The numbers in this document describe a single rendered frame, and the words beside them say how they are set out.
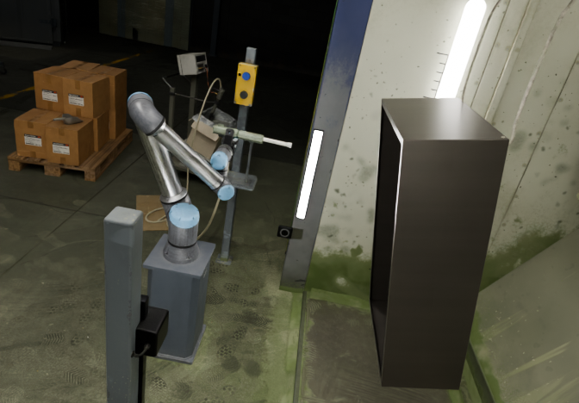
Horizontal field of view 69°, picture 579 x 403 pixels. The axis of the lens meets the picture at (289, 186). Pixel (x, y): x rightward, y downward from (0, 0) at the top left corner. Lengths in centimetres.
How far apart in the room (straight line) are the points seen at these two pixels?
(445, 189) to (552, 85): 139
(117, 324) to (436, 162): 112
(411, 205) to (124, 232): 111
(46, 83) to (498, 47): 396
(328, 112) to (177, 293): 135
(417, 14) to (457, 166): 119
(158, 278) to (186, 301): 19
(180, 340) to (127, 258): 183
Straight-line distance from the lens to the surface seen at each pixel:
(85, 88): 462
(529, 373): 284
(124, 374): 97
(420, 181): 156
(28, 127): 461
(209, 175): 215
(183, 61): 445
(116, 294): 83
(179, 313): 244
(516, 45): 270
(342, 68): 254
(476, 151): 157
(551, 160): 300
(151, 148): 219
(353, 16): 251
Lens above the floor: 203
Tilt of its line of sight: 25 degrees down
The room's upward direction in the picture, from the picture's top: 11 degrees clockwise
